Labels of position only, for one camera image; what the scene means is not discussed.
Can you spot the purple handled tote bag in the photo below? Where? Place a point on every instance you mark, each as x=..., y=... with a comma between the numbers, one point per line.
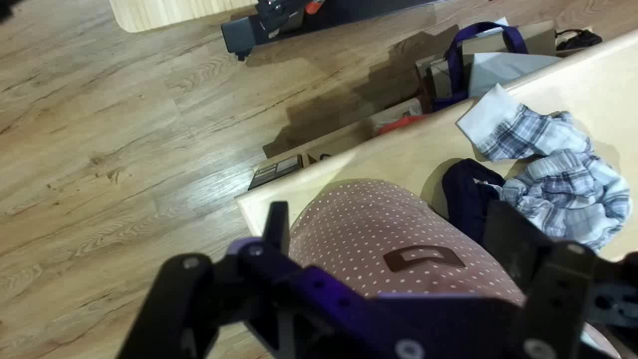
x=482, y=56

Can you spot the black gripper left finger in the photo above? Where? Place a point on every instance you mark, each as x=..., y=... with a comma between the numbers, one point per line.
x=193, y=297

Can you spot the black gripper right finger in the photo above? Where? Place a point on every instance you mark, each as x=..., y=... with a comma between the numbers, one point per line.
x=567, y=287

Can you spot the pink polka dot laundry bin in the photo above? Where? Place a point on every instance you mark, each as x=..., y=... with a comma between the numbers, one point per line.
x=386, y=241

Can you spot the blue plaid pajama pants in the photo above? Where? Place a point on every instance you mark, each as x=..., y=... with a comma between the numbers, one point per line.
x=565, y=189

